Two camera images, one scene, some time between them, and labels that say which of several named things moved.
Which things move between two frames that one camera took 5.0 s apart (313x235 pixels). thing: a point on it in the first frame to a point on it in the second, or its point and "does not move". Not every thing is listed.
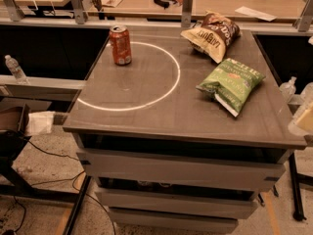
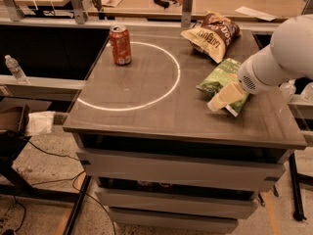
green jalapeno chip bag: (230, 83) does not move
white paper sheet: (255, 13) does not move
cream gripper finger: (303, 124) to (257, 74)
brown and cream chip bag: (213, 36) does not move
